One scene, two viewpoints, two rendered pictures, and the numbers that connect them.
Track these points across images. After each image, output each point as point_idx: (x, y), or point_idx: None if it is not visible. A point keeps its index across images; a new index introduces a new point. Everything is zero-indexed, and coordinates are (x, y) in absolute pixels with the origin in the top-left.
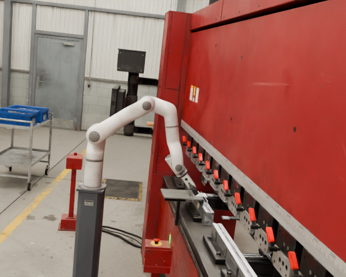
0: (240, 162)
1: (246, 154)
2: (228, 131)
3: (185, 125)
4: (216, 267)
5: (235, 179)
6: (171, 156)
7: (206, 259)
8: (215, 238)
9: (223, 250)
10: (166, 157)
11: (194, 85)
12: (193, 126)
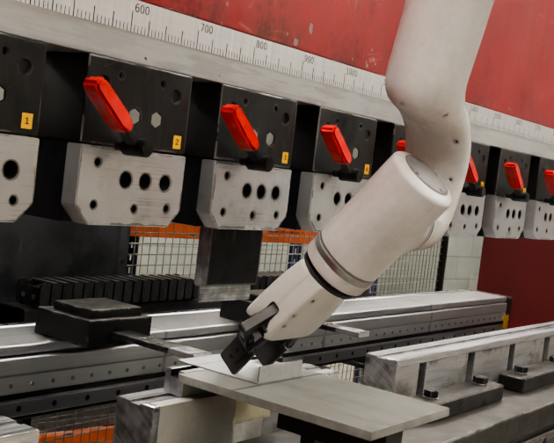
0: (525, 100)
1: (542, 74)
2: None
3: None
4: (512, 398)
5: (512, 150)
6: (468, 165)
7: (508, 409)
8: (415, 389)
9: (462, 372)
10: (435, 192)
11: None
12: None
